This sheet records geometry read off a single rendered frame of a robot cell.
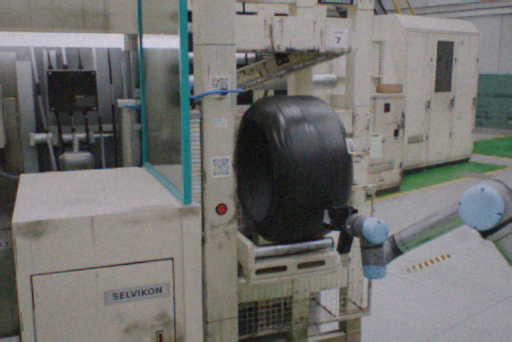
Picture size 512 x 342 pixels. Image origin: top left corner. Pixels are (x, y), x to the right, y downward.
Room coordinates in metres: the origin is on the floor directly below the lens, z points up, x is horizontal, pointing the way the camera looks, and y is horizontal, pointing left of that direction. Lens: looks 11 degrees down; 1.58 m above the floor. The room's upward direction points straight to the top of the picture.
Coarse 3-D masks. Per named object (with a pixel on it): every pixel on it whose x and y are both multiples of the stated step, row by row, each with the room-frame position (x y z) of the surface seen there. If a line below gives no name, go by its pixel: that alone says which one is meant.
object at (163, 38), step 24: (144, 0) 1.65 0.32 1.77; (168, 0) 1.35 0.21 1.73; (144, 24) 1.67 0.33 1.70; (168, 24) 1.36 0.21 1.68; (144, 48) 1.68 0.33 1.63; (168, 48) 1.37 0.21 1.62; (144, 72) 1.69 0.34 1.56; (168, 72) 1.37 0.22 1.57; (144, 96) 1.71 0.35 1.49; (168, 96) 1.38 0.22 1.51; (144, 120) 1.72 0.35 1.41; (168, 120) 1.39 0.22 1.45; (144, 144) 1.73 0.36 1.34; (168, 144) 1.40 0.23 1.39; (168, 168) 1.41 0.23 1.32
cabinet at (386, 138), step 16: (336, 96) 6.68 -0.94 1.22; (384, 96) 6.69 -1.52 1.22; (400, 96) 6.90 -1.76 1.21; (384, 112) 6.69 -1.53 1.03; (400, 112) 6.90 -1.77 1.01; (384, 128) 6.70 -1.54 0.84; (400, 128) 6.91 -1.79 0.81; (368, 144) 6.52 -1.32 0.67; (384, 144) 6.71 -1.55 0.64; (400, 144) 6.92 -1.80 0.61; (368, 160) 6.53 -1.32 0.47; (384, 160) 6.72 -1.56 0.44; (400, 160) 6.93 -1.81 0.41; (368, 176) 6.53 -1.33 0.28; (384, 176) 6.73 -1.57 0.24; (400, 176) 6.94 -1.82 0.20; (384, 192) 6.77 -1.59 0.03
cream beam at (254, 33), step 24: (240, 24) 2.30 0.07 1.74; (264, 24) 2.33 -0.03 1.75; (288, 24) 2.37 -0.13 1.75; (312, 24) 2.41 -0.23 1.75; (336, 24) 2.46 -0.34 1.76; (240, 48) 2.30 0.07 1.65; (264, 48) 2.33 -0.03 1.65; (288, 48) 2.37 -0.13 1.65; (312, 48) 2.41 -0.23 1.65; (336, 48) 2.45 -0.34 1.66
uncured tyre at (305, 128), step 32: (288, 96) 2.14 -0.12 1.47; (256, 128) 2.38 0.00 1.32; (288, 128) 1.95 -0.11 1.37; (320, 128) 1.98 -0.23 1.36; (256, 160) 2.42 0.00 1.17; (288, 160) 1.90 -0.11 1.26; (320, 160) 1.92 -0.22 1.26; (352, 160) 2.01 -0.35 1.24; (256, 192) 2.38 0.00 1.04; (288, 192) 1.89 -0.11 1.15; (320, 192) 1.91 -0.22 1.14; (256, 224) 2.10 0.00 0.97; (288, 224) 1.93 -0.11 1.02; (320, 224) 1.97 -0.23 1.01
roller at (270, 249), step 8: (296, 240) 2.04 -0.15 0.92; (304, 240) 2.05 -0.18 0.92; (312, 240) 2.05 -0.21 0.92; (320, 240) 2.06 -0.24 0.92; (328, 240) 2.07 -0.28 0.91; (256, 248) 1.97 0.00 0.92; (264, 248) 1.98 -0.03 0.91; (272, 248) 1.99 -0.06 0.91; (280, 248) 2.00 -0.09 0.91; (288, 248) 2.01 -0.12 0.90; (296, 248) 2.02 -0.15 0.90; (304, 248) 2.03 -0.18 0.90; (312, 248) 2.04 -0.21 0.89; (320, 248) 2.06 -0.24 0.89; (256, 256) 1.96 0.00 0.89; (264, 256) 1.98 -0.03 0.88
